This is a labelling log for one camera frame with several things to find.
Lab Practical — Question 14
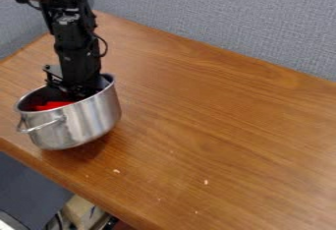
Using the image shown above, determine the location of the beige box under table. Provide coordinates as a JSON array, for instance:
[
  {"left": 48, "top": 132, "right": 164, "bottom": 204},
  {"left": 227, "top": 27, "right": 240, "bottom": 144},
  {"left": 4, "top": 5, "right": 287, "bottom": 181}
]
[{"left": 60, "top": 195, "right": 109, "bottom": 230}]

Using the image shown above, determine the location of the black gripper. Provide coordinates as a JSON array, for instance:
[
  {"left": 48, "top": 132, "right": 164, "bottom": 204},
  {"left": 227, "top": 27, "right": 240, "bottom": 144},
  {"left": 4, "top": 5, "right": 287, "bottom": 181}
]
[{"left": 41, "top": 45, "right": 105, "bottom": 100}]

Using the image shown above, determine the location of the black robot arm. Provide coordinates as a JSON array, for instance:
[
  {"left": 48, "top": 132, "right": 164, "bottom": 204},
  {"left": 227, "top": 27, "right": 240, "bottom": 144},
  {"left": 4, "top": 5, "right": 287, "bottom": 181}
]
[{"left": 15, "top": 0, "right": 107, "bottom": 98}]

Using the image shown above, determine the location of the red block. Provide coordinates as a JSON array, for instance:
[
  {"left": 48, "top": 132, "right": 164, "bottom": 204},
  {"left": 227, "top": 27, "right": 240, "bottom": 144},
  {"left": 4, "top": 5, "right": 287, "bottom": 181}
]
[{"left": 35, "top": 101, "right": 72, "bottom": 111}]

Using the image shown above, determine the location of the stainless steel pot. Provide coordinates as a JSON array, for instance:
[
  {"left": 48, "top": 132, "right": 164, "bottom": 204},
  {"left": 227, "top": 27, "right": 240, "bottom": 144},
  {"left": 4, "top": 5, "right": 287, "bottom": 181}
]
[{"left": 15, "top": 74, "right": 123, "bottom": 150}]

